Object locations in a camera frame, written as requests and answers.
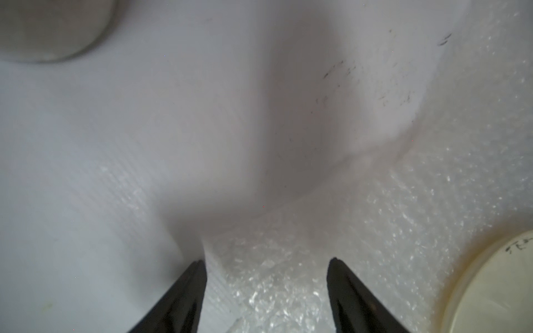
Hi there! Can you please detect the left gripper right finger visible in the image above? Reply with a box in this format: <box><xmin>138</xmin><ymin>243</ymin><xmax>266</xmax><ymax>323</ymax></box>
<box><xmin>326</xmin><ymin>258</ymin><xmax>408</xmax><ymax>333</ymax></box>

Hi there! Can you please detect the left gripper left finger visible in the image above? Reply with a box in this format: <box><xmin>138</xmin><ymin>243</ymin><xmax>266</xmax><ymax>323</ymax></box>
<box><xmin>130</xmin><ymin>260</ymin><xmax>208</xmax><ymax>333</ymax></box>

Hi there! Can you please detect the clear bubble wrap sheet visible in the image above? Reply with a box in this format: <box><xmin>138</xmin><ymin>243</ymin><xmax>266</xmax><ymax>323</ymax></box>
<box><xmin>1</xmin><ymin>1</ymin><xmax>532</xmax><ymax>332</ymax></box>

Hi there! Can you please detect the shaker jar black lid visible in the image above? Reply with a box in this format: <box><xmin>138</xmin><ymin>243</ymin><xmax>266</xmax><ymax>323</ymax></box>
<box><xmin>1</xmin><ymin>0</ymin><xmax>118</xmax><ymax>62</ymax></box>

